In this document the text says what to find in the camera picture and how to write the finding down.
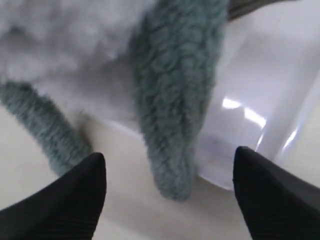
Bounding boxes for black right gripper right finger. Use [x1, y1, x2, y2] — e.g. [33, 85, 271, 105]
[232, 146, 320, 240]

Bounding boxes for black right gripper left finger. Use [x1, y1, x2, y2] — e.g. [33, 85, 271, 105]
[0, 152, 107, 240]

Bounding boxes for green knitted scarf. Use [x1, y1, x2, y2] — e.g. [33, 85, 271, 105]
[0, 0, 230, 201]

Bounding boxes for white plush snowman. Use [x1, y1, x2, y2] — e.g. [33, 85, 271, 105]
[0, 0, 260, 120]

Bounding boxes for white square plastic tray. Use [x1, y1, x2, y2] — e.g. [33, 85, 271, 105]
[91, 0, 320, 189]

